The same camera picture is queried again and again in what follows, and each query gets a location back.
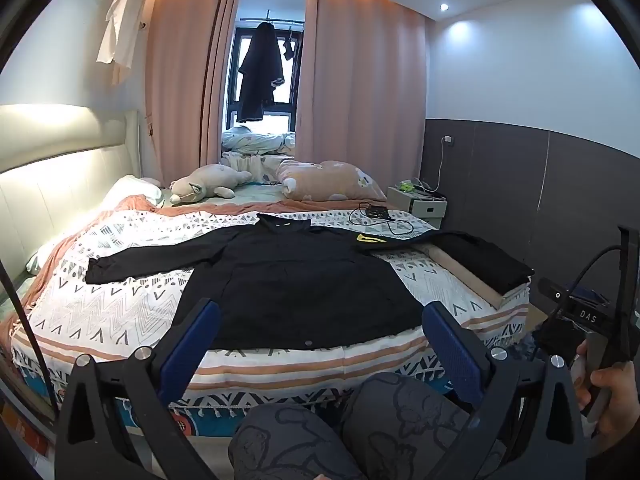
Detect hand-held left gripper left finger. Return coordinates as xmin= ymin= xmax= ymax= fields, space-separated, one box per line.
xmin=55 ymin=297 xmax=223 ymax=480

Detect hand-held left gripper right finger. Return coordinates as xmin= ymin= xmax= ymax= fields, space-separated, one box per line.
xmin=421 ymin=301 xmax=588 ymax=480

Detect black jacket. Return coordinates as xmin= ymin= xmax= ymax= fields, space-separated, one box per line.
xmin=85 ymin=212 xmax=453 ymax=352

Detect folded black clothes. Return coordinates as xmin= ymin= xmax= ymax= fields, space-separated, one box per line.
xmin=432 ymin=231 xmax=536 ymax=297

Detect person's right hand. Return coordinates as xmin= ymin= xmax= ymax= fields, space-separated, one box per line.
xmin=575 ymin=340 xmax=640 ymax=438

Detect beige folded cloth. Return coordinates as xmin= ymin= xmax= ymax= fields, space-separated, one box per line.
xmin=422 ymin=242 xmax=531 ymax=311

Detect patterned white blanket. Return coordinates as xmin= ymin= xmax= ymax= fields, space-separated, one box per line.
xmin=10 ymin=192 xmax=531 ymax=411

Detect person's patterned grey trousers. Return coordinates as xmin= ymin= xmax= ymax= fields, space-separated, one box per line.
xmin=340 ymin=372 xmax=481 ymax=480

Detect white nightstand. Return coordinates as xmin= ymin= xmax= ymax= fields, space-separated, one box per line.
xmin=387 ymin=182 xmax=448 ymax=218

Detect person's left leg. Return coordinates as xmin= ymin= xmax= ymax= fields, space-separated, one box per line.
xmin=227 ymin=402 xmax=371 ymax=480

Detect beige plush toy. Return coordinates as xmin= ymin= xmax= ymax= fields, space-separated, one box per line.
xmin=169 ymin=164 xmax=253 ymax=205

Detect white pillow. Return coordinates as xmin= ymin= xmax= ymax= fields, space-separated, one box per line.
xmin=102 ymin=175 xmax=163 ymax=206

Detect peach printed pillow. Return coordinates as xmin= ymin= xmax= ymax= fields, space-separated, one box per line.
xmin=276 ymin=160 xmax=387 ymax=202

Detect bundled light quilt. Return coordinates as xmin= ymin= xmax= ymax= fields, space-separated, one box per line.
xmin=221 ymin=125 xmax=298 ymax=157

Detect cream bed headboard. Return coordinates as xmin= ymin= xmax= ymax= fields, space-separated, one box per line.
xmin=0 ymin=105 xmax=141 ymax=281

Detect pink curtain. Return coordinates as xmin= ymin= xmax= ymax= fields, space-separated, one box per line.
xmin=145 ymin=0 xmax=243 ymax=186
xmin=295 ymin=0 xmax=431 ymax=196

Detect dark hanging coat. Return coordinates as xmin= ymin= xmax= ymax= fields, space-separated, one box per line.
xmin=237 ymin=22 xmax=285 ymax=123

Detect white hanging shirt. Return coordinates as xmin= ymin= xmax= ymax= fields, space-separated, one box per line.
xmin=96 ymin=0 xmax=151 ymax=86

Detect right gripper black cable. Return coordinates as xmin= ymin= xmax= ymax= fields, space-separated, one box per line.
xmin=567 ymin=244 xmax=622 ymax=293

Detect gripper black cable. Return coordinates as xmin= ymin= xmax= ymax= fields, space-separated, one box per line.
xmin=567 ymin=244 xmax=622 ymax=293
xmin=0 ymin=260 xmax=58 ymax=411

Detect black device cable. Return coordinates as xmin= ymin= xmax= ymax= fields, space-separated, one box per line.
xmin=349 ymin=201 xmax=415 ymax=237

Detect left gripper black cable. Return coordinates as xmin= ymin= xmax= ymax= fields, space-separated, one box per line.
xmin=0 ymin=260 xmax=58 ymax=411

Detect white charger cable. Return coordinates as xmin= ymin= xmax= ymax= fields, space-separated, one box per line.
xmin=420 ymin=140 xmax=447 ymax=196

